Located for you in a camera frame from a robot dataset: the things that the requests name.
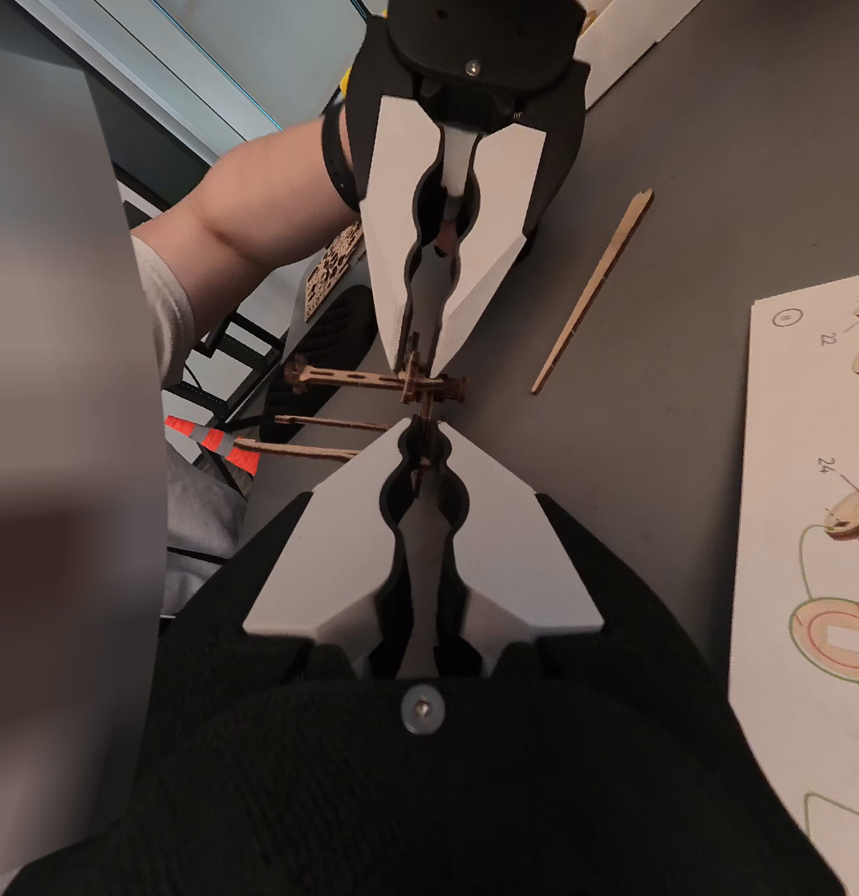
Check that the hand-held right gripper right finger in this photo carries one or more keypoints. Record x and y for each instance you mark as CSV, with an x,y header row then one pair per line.
x,y
513,560

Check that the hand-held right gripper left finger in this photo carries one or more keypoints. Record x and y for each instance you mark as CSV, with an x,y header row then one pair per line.
x,y
317,560

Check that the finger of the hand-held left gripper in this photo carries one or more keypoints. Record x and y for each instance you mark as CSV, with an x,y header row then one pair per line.
x,y
503,210
391,196

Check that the wooden model assembly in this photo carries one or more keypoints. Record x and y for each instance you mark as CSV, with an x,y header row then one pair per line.
x,y
352,378

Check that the person's left forearm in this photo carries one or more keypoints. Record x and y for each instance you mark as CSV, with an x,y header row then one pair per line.
x,y
261,210

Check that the laser-cut wooden parts sheet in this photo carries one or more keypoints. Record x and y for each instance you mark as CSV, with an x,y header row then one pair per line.
x,y
331,273

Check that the long wooden stick part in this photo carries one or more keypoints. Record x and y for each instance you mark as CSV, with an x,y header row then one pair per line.
x,y
591,294

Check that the white cardboard box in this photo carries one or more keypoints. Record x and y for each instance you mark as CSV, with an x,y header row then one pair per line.
x,y
629,49

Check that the orange and grey striped object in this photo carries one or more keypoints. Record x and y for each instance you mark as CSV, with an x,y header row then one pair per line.
x,y
216,441

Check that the window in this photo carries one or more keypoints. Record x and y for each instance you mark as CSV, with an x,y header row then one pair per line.
x,y
212,56

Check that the printed instruction sheet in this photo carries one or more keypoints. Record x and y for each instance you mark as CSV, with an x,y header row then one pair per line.
x,y
786,714

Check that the black metal frame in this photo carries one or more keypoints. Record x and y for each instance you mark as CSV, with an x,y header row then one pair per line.
x,y
240,357

